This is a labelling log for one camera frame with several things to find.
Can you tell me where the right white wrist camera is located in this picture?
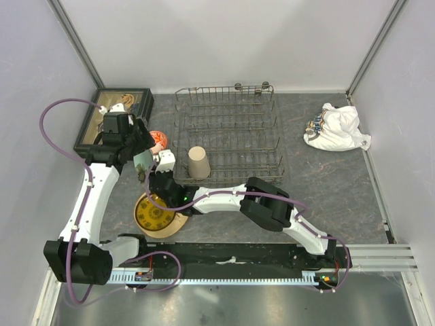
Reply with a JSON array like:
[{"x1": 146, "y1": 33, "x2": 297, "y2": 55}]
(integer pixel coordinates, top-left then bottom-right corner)
[{"x1": 154, "y1": 149, "x2": 176, "y2": 173}]

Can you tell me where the yellow patterned plate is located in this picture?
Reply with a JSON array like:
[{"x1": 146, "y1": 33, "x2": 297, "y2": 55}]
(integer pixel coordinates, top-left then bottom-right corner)
[{"x1": 134, "y1": 194, "x2": 175, "y2": 232}]

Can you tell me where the beige bird plate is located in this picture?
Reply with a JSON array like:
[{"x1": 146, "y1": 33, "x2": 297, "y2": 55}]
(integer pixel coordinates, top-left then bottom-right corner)
[{"x1": 136, "y1": 212, "x2": 188, "y2": 239}]

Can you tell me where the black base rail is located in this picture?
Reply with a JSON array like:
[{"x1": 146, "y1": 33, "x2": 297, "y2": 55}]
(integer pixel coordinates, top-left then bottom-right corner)
[{"x1": 119, "y1": 242, "x2": 348, "y2": 277}]

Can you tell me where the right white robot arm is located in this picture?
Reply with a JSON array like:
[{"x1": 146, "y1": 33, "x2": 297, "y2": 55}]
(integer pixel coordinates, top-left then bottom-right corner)
[{"x1": 145, "y1": 171, "x2": 352, "y2": 270}]

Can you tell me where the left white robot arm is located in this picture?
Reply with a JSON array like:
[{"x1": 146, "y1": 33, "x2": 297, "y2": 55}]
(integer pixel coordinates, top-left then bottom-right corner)
[{"x1": 43, "y1": 112, "x2": 155, "y2": 285}]

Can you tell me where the black glass-lid jewelry box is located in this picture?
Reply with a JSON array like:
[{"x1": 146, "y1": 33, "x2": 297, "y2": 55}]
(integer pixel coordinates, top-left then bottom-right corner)
[{"x1": 74, "y1": 88, "x2": 154, "y2": 158}]

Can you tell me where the beige paper cup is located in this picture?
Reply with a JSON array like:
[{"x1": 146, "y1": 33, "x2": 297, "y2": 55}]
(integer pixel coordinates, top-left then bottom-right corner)
[{"x1": 188, "y1": 146, "x2": 211, "y2": 180}]

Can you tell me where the mint green plate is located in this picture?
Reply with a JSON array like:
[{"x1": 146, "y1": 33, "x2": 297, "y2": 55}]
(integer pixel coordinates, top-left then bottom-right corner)
[{"x1": 133, "y1": 149, "x2": 154, "y2": 183}]

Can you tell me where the crumpled white printed cloth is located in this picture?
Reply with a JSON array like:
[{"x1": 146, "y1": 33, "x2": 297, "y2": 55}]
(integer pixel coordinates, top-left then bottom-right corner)
[{"x1": 303, "y1": 103, "x2": 371, "y2": 152}]

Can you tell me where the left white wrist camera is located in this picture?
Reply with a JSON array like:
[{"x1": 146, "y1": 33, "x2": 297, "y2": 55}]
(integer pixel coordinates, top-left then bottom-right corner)
[{"x1": 98, "y1": 103, "x2": 128, "y2": 115}]

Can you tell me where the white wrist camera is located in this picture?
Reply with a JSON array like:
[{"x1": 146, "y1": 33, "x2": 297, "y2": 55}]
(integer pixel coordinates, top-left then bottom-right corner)
[
  {"x1": 154, "y1": 149, "x2": 176, "y2": 173},
  {"x1": 98, "y1": 103, "x2": 128, "y2": 115}
]

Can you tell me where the red patterned small bowl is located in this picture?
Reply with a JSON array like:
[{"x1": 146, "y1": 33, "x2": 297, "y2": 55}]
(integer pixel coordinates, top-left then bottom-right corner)
[{"x1": 150, "y1": 130, "x2": 168, "y2": 155}]

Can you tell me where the grey wire dish rack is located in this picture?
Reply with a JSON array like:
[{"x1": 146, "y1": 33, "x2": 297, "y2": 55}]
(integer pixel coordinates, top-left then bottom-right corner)
[{"x1": 171, "y1": 81, "x2": 285, "y2": 187}]

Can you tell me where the grey slotted cable duct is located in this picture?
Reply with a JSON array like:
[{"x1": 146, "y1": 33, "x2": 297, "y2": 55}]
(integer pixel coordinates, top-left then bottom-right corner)
[{"x1": 107, "y1": 268, "x2": 331, "y2": 286}]

